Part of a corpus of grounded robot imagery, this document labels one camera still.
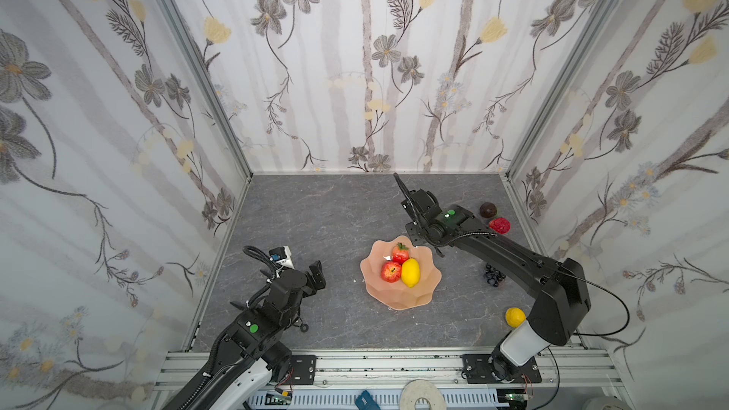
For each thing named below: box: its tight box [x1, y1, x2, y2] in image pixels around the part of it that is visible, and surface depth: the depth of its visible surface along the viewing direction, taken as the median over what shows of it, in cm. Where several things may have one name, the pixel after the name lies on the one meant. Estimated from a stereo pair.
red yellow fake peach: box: [380, 260, 403, 283], surface depth 88 cm
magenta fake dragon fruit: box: [488, 217, 512, 235], surface depth 100 cm
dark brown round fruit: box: [479, 202, 498, 219], surface depth 107 cm
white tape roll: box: [398, 378, 448, 410], surface depth 72 cm
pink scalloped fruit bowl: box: [359, 235, 443, 311], surface depth 90 cm
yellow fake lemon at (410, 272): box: [401, 258, 421, 288], surface depth 89 cm
